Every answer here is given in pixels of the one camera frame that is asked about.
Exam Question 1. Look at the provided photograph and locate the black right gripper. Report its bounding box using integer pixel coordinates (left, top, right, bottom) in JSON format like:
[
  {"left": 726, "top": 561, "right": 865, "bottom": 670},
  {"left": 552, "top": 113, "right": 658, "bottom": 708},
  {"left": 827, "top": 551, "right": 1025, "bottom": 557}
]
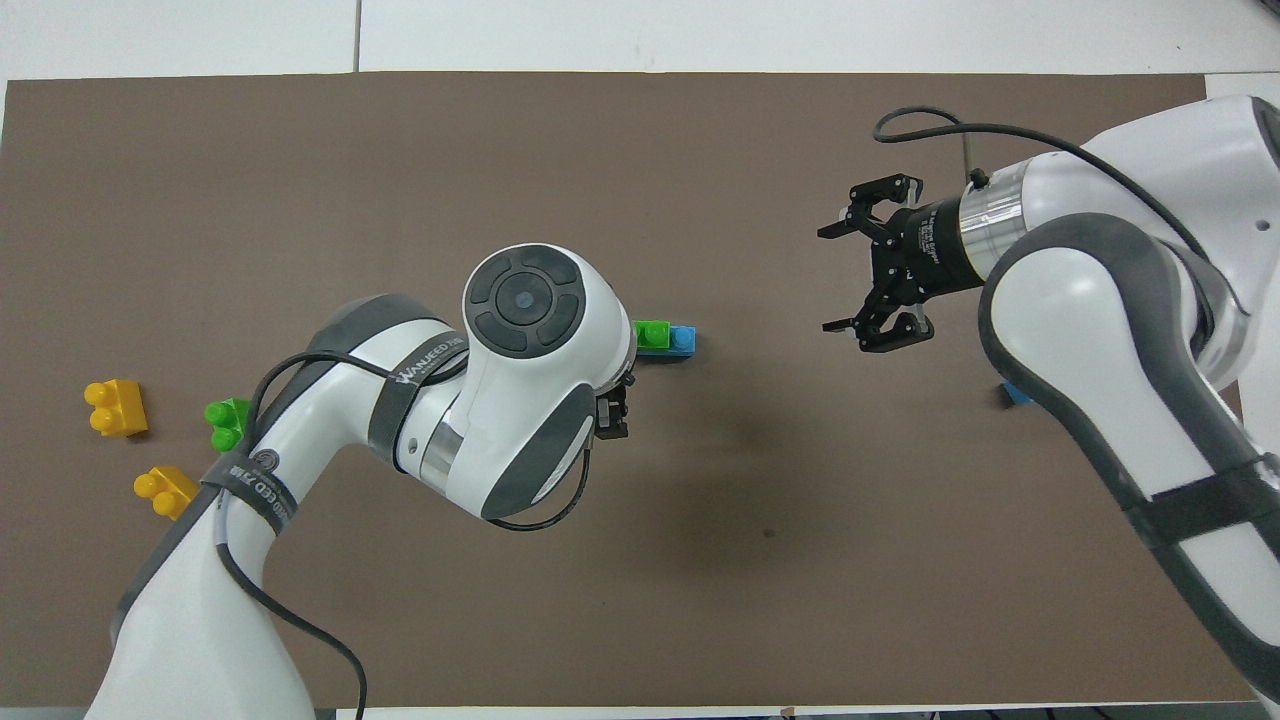
[{"left": 816, "top": 173, "right": 987, "bottom": 355}]

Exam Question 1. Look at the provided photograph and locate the yellow two-stud toy block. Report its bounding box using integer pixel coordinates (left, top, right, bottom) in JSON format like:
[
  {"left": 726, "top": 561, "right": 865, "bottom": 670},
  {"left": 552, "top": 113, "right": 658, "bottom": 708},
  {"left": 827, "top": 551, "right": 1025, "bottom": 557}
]
[
  {"left": 133, "top": 466, "right": 202, "bottom": 522},
  {"left": 83, "top": 379, "right": 150, "bottom": 439}
]

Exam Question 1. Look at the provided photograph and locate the brown table mat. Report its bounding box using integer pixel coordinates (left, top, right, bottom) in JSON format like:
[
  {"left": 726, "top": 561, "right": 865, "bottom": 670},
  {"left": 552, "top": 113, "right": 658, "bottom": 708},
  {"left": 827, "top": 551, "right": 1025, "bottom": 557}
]
[{"left": 0, "top": 71, "right": 1277, "bottom": 708}]

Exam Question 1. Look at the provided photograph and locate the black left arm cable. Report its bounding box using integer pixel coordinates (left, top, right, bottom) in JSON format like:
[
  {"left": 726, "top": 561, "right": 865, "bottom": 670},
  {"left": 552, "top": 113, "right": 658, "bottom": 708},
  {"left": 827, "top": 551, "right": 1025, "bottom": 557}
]
[{"left": 213, "top": 351, "right": 594, "bottom": 720}]

